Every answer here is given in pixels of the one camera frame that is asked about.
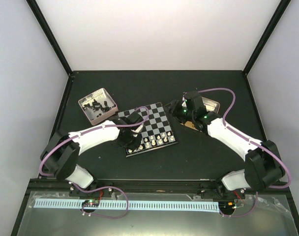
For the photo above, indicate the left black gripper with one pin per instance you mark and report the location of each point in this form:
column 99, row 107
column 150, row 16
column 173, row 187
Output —
column 135, row 146

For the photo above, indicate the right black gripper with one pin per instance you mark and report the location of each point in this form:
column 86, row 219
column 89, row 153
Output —
column 174, row 109

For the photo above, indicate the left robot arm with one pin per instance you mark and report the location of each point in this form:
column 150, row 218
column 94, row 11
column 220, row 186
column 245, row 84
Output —
column 60, row 157

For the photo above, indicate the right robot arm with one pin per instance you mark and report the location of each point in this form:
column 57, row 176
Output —
column 263, row 167

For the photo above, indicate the left small circuit board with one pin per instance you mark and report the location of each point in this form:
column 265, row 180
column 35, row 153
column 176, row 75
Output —
column 90, row 203

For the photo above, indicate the small circuit board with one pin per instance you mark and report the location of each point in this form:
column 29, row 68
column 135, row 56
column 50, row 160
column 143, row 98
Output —
column 229, row 205
column 90, row 203

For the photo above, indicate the right small circuit board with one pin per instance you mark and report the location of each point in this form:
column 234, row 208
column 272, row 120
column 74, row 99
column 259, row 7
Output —
column 229, row 205

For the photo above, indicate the black and silver chessboard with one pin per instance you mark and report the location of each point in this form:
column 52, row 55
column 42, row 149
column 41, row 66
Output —
column 156, row 124

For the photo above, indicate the gold tin box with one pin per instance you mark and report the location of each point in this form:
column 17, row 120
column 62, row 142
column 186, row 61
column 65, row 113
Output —
column 211, row 106

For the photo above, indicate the pink tin box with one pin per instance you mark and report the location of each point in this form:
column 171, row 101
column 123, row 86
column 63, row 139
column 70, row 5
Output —
column 98, row 106

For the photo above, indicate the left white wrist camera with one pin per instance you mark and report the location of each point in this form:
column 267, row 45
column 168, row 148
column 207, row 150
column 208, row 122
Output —
column 138, row 129

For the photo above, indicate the light blue slotted cable duct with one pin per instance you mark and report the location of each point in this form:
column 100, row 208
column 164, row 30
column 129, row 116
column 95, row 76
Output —
column 129, row 205

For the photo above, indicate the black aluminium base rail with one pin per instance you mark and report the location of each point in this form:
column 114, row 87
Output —
column 204, row 188

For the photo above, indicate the right black frame post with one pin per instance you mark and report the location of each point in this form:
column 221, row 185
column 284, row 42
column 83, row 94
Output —
column 277, row 15

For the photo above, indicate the black frame post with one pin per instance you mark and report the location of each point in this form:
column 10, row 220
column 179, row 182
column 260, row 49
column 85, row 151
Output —
column 277, row 15
column 49, row 34

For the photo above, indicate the left black frame post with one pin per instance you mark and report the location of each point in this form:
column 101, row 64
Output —
column 49, row 34

